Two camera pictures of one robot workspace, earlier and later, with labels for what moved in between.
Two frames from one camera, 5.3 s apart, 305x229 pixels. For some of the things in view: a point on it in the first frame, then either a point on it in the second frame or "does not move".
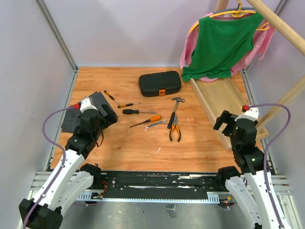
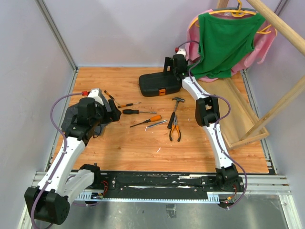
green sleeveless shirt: (221, 40) does not move
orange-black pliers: (175, 124) does not move
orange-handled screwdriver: (151, 119) does not move
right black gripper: (225, 117) → (169, 62)
